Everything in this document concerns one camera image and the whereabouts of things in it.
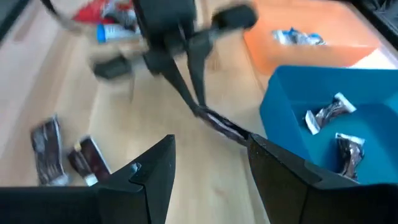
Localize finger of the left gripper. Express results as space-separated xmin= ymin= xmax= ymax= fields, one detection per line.
xmin=92 ymin=55 xmax=200 ymax=116
xmin=187 ymin=3 xmax=259 ymax=107

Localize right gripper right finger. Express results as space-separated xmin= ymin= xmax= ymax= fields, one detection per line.
xmin=248 ymin=134 xmax=356 ymax=224

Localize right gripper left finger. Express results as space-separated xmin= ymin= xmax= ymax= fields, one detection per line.
xmin=95 ymin=134 xmax=177 ymax=224

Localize red candy wrapper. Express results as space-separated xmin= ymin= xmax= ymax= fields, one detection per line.
xmin=72 ymin=0 xmax=134 ymax=25

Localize dark Hershey's bar blue ends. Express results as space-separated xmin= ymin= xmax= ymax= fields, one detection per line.
xmin=195 ymin=105 xmax=251 ymax=147

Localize blue plastic bin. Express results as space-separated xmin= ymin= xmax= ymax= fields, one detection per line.
xmin=259 ymin=64 xmax=398 ymax=186

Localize orange plastic bin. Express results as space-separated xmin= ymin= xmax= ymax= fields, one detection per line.
xmin=243 ymin=0 xmax=383 ymax=75

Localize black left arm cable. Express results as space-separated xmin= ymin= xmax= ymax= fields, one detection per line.
xmin=40 ymin=0 xmax=83 ymax=34

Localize black aluminium table frame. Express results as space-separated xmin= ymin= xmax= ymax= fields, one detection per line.
xmin=0 ymin=0 xmax=398 ymax=50

